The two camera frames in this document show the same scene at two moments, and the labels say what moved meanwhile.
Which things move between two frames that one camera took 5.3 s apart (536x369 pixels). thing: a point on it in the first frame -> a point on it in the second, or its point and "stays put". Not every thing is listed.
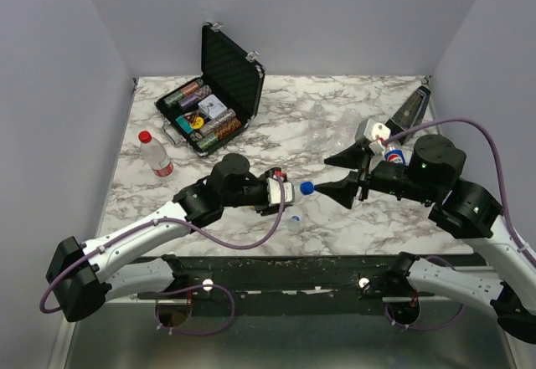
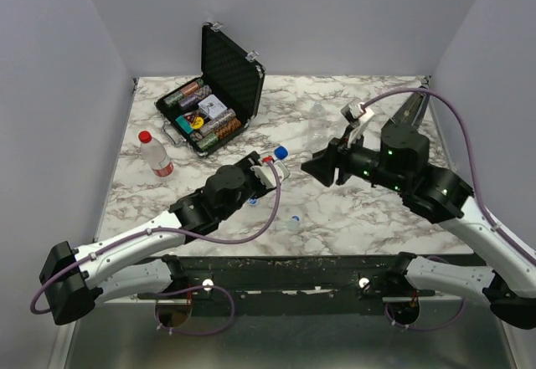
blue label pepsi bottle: [306, 188] -> [280, 152]
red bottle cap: [145, 136] stays put
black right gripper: [361, 181] -> [335, 162]
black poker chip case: [218, 106] stays put
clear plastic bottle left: [317, 125] stays put
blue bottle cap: [306, 187] -> [280, 152]
